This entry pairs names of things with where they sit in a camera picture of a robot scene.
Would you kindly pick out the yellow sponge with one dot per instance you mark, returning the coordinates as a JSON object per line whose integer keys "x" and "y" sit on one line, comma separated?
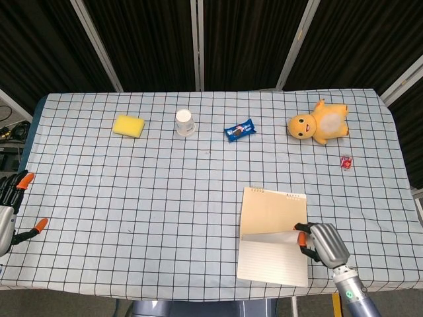
{"x": 129, "y": 126}

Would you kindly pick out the black fabric screen panel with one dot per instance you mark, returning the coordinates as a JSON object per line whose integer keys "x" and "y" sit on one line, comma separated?
{"x": 360, "y": 39}
{"x": 39, "y": 43}
{"x": 244, "y": 43}
{"x": 411, "y": 132}
{"x": 148, "y": 43}

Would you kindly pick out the blue cookie packet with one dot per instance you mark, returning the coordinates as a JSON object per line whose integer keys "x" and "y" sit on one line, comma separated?
{"x": 240, "y": 130}

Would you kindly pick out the yellow strip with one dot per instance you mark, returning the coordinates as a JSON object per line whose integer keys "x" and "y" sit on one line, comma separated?
{"x": 336, "y": 305}

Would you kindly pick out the yellow spiral notebook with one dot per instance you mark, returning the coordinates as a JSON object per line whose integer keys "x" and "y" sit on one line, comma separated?
{"x": 267, "y": 214}

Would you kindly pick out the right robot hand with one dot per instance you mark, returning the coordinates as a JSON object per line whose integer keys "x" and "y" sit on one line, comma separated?
{"x": 328, "y": 242}

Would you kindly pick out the white screen frame post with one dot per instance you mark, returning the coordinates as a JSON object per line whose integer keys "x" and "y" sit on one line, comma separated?
{"x": 297, "y": 43}
{"x": 403, "y": 79}
{"x": 15, "y": 104}
{"x": 197, "y": 43}
{"x": 97, "y": 44}

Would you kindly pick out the red candy wrapper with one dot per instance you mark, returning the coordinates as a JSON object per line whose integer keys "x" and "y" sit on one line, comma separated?
{"x": 346, "y": 162}

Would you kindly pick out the yellow plush toy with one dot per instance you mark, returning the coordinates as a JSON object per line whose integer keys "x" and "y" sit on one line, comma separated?
{"x": 325, "y": 123}

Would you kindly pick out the white paper cup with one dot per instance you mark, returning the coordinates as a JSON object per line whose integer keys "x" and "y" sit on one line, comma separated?
{"x": 185, "y": 123}

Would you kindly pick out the blue checked tablecloth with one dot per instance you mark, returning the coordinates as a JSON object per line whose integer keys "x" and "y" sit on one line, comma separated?
{"x": 165, "y": 198}

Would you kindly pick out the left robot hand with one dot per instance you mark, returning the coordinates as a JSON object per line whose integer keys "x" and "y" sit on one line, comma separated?
{"x": 6, "y": 224}

